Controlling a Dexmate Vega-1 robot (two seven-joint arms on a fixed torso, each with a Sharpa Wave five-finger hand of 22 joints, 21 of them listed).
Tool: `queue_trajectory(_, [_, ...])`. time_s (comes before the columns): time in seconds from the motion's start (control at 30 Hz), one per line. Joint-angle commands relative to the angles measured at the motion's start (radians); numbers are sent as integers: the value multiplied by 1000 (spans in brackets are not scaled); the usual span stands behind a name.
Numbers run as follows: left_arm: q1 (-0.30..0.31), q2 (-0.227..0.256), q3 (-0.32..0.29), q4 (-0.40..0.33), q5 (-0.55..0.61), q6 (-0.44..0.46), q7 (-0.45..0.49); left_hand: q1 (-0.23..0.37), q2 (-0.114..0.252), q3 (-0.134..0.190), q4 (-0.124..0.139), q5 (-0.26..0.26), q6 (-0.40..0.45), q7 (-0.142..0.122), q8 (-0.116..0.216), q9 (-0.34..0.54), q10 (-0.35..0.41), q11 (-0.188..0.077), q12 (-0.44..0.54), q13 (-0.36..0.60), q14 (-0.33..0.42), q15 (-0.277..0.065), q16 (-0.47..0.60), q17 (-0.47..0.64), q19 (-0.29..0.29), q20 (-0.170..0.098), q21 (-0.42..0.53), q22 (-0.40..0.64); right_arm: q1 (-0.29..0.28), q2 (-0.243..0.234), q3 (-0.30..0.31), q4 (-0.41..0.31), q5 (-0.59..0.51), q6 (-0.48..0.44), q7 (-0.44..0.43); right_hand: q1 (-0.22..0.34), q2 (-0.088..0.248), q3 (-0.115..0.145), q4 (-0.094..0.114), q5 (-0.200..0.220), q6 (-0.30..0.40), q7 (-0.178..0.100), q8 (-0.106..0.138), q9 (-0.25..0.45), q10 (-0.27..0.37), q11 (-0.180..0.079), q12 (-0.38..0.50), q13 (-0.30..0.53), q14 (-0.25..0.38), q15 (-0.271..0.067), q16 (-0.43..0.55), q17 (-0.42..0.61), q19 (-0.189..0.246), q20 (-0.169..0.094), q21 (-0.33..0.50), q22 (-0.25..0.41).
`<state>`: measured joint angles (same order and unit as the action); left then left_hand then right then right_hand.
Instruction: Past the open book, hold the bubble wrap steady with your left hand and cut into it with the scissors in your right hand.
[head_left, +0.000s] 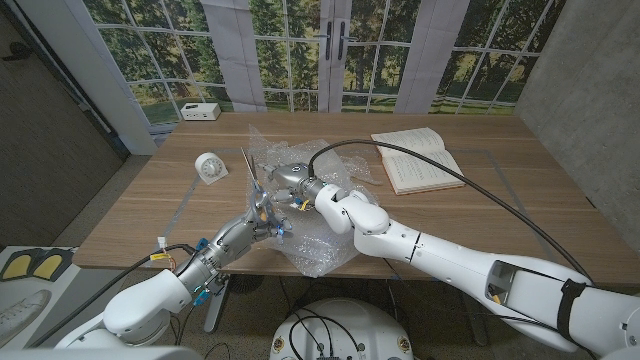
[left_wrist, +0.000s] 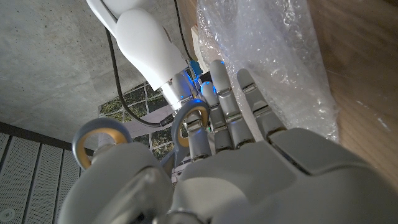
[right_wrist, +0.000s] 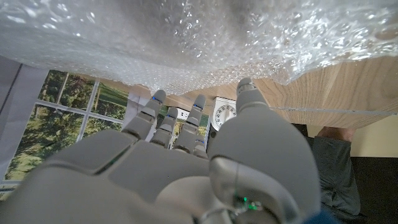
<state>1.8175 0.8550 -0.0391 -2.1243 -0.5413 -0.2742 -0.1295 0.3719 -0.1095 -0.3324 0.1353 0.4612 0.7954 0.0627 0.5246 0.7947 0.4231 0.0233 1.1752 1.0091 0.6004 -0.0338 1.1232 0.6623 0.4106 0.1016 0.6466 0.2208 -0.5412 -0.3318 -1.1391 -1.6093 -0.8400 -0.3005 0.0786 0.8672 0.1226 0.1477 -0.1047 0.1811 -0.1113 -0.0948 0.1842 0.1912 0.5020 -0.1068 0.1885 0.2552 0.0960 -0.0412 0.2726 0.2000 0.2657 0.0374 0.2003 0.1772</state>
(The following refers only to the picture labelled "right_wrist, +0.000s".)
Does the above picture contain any white power socket box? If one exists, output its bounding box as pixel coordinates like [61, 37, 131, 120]
[177, 107, 191, 121]

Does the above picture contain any printed forest window backdrop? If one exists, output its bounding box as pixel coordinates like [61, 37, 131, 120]
[0, 55, 212, 200]

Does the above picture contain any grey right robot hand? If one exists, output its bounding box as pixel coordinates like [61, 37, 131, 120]
[0, 77, 323, 224]

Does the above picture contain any large clear bubble wrap sheet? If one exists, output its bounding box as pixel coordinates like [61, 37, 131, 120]
[0, 0, 398, 96]

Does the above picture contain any grey tape strip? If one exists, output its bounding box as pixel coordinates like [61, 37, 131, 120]
[270, 106, 398, 116]

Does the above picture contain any white round kitchen timer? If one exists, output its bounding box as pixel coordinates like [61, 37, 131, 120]
[211, 96, 238, 131]

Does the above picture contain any person in grey shorts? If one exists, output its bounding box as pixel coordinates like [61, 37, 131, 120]
[306, 126, 363, 218]

